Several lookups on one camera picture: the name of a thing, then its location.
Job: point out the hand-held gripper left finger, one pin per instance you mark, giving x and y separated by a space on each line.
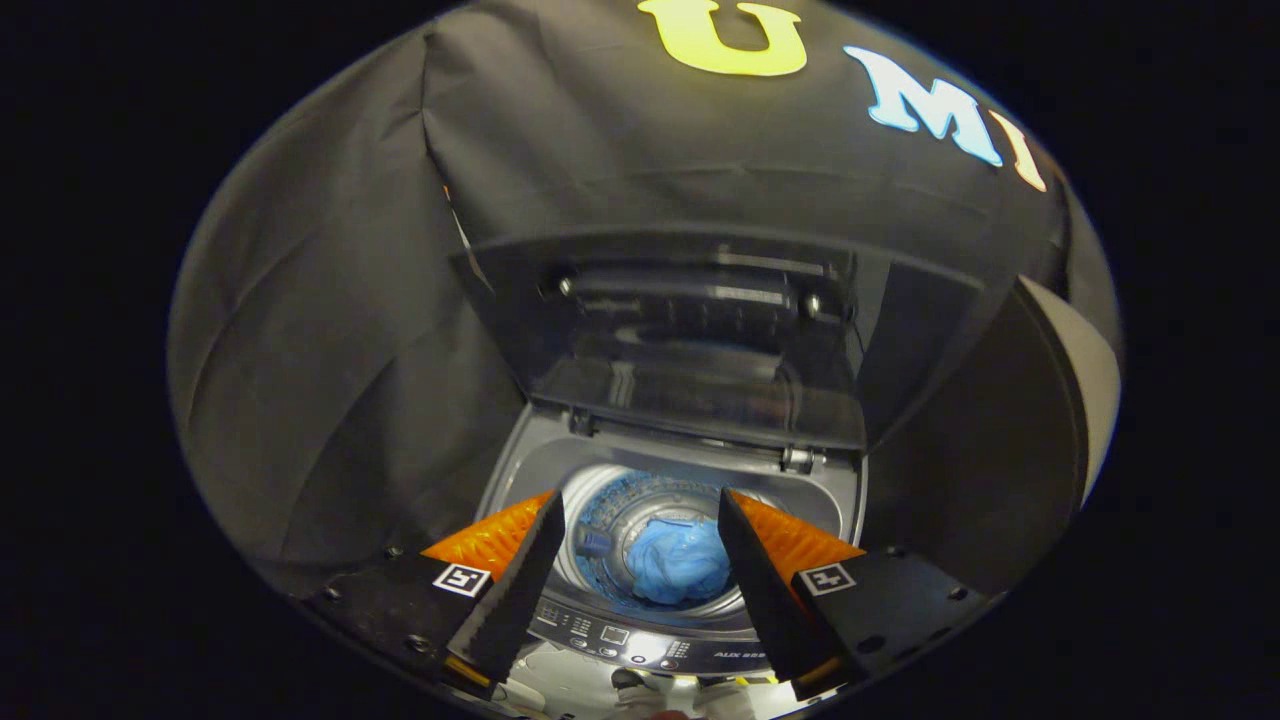
520 580

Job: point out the dark washing machine lid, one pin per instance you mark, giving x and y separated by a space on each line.
700 390

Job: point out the black backdrop cloth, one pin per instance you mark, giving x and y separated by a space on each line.
330 350

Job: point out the light blue polo shirt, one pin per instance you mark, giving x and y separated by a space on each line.
680 565

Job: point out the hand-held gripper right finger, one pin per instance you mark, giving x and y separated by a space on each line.
760 590

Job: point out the beige cabinet with dark frame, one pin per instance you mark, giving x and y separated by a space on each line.
960 450

